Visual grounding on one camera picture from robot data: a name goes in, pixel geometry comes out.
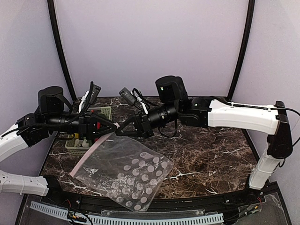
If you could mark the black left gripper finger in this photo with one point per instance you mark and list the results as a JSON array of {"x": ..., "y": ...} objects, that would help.
[
  {"x": 95, "y": 118},
  {"x": 100, "y": 132}
]

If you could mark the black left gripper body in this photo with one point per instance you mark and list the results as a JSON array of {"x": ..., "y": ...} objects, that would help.
[{"x": 84, "y": 125}]

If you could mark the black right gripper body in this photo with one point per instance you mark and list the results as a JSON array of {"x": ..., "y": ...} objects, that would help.
[{"x": 144, "y": 124}]

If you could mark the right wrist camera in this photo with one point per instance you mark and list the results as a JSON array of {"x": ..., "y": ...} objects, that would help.
[{"x": 133, "y": 100}]

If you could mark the red chili pepper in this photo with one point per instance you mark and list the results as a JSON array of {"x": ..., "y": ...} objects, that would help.
[{"x": 94, "y": 126}]

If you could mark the black right frame post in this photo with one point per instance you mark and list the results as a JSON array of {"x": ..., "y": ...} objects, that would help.
[{"x": 243, "y": 48}]

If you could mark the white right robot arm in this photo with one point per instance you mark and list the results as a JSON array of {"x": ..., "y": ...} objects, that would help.
[{"x": 204, "y": 112}]

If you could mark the black left frame post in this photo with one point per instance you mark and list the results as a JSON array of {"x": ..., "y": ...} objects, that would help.
[{"x": 59, "y": 48}]

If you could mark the white garlic toy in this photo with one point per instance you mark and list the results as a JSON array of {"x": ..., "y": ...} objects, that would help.
[{"x": 82, "y": 143}]

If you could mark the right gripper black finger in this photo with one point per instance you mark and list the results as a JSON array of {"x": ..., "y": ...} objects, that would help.
[
  {"x": 126, "y": 122},
  {"x": 129, "y": 133}
]

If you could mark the clear zip top bag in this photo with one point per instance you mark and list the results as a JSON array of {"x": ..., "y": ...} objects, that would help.
[{"x": 124, "y": 170}]

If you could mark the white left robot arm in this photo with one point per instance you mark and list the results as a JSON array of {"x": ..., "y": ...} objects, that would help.
[{"x": 53, "y": 115}]

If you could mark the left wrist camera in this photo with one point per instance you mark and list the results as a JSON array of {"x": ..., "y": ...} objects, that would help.
[{"x": 89, "y": 97}]

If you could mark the black frame post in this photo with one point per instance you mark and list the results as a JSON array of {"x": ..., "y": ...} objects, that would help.
[
  {"x": 59, "y": 48},
  {"x": 243, "y": 48}
]

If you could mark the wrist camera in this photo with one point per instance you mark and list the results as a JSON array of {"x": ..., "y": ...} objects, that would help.
[
  {"x": 133, "y": 100},
  {"x": 89, "y": 97}
]

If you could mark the white slotted cable duct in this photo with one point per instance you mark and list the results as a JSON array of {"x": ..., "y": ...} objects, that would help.
[{"x": 127, "y": 218}]

